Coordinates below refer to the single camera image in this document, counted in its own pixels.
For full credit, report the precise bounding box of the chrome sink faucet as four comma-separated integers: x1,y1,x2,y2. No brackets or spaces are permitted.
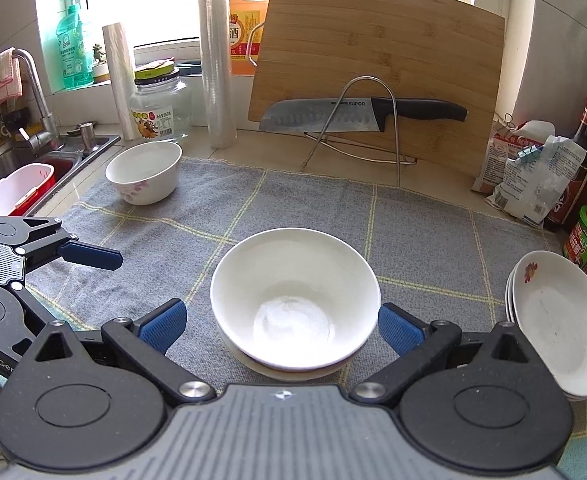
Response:
12,49,65,154

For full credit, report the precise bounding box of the plastic wrap roll tall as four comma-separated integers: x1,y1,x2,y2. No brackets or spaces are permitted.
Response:
198,0,237,150

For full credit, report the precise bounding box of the small potted plant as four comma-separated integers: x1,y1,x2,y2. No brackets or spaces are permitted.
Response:
92,44,110,84

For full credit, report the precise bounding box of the bamboo cutting board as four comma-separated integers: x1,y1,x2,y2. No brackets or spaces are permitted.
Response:
248,0,505,177

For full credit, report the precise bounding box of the orange cooking wine bottle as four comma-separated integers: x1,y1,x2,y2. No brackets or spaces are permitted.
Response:
228,0,269,76

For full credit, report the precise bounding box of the red white packet bag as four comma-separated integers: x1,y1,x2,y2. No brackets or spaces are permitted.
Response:
471,120,556,195

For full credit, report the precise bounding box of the white bowl floral print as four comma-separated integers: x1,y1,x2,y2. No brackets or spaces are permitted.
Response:
105,141,183,206

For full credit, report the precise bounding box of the white powder bag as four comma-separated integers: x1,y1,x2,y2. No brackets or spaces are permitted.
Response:
485,136,581,226

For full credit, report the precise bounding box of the black handled kitchen knife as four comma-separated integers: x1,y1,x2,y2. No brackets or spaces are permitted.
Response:
259,98,467,133

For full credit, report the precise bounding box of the glass jar yellow label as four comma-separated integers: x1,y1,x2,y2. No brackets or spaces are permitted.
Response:
129,58,192,142

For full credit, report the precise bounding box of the white bowl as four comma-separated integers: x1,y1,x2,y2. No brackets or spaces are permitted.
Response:
210,228,381,370

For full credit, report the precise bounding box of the green binder clip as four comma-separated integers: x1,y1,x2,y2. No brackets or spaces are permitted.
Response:
516,145,543,166

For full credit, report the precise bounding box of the pink checked dish towel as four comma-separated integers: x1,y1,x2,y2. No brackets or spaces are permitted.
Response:
0,48,24,105

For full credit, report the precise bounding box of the plastic bag roll short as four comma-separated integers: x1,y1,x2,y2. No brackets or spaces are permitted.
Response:
103,23,141,141

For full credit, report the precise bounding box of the red white sink basin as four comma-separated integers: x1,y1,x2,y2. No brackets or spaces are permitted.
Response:
0,158,73,216

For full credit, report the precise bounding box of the steel kitchen sink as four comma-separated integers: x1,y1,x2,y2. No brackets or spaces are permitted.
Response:
0,134,120,217

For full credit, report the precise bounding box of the white plate fruit print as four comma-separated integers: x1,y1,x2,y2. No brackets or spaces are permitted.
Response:
504,250,587,401

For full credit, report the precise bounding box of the wire knife rack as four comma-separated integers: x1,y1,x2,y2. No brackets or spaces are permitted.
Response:
300,74,418,186

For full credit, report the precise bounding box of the green dish soap bottle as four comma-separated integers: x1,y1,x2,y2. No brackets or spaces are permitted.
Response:
56,0,93,89

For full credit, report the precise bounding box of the white bowl underneath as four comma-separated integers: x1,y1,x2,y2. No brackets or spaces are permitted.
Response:
219,332,359,382

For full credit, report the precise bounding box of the grey checked cloth mat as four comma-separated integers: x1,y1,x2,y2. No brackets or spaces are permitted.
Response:
22,156,587,480

